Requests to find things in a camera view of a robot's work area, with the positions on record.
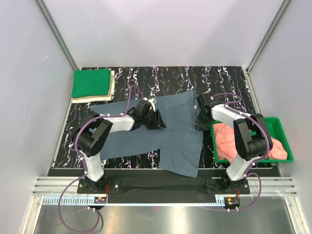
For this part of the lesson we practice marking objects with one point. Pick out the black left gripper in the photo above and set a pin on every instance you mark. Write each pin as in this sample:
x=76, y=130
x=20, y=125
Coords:
x=158, y=123

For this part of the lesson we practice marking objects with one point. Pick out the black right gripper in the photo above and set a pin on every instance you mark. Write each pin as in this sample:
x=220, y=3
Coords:
x=204, y=126

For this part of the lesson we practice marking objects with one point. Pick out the blue-grey t-shirt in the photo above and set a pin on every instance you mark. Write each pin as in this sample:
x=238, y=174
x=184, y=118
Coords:
x=180, y=143

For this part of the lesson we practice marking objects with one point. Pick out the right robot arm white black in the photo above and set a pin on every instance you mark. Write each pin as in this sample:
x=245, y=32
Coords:
x=251, y=135

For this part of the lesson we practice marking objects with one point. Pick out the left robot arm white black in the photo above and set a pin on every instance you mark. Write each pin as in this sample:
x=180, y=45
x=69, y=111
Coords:
x=91, y=134

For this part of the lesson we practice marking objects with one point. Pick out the pink t-shirt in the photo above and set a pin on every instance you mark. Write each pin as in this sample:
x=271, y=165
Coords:
x=225, y=144

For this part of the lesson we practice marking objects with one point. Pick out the folded beige t-shirt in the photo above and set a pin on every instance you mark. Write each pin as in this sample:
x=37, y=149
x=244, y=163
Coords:
x=107, y=97

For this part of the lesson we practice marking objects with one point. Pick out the folded green t-shirt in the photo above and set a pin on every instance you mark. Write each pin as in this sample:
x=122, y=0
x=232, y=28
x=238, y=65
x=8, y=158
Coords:
x=89, y=83

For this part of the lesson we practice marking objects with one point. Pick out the green plastic bin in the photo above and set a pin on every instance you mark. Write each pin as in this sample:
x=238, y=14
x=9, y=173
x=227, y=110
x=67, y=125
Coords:
x=276, y=131

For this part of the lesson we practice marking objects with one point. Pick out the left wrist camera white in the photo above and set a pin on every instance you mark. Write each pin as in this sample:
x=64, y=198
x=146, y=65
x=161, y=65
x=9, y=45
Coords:
x=153, y=102

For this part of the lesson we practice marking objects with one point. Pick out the aluminium frame rail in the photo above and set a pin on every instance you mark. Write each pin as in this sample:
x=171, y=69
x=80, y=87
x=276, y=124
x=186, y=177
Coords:
x=54, y=185

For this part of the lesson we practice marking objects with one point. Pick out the grey slotted cable duct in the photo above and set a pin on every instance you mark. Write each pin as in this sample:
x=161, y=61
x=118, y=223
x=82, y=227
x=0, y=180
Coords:
x=91, y=200

